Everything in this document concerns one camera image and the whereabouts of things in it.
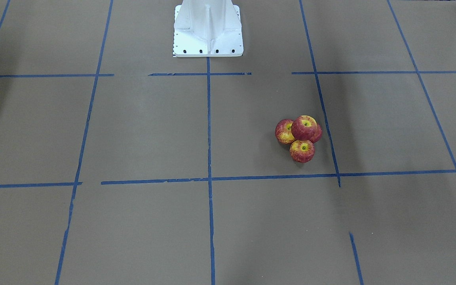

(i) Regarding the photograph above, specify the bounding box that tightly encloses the lone red yellow apple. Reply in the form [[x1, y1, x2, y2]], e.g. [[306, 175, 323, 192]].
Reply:
[[291, 115, 318, 141]]

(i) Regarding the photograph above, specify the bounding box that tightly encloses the front red yellow apple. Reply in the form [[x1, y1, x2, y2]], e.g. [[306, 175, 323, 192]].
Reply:
[[289, 140, 315, 163]]

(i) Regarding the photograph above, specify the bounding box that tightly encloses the back red yellow apple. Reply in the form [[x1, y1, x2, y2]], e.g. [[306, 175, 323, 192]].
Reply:
[[310, 124, 323, 144]]

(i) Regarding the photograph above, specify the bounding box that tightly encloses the white camera stand pillar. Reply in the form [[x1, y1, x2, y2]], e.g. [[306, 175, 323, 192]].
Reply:
[[173, 0, 244, 57]]

